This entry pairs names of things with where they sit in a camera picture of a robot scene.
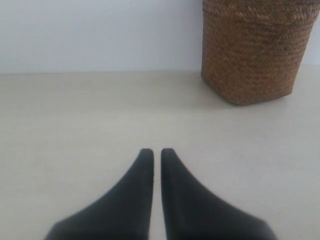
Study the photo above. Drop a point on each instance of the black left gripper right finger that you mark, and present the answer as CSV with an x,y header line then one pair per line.
x,y
192,212

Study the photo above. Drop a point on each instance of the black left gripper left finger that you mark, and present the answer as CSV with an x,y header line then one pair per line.
x,y
123,213

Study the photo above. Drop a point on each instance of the brown woven wicker basket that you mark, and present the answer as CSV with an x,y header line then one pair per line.
x,y
252,49

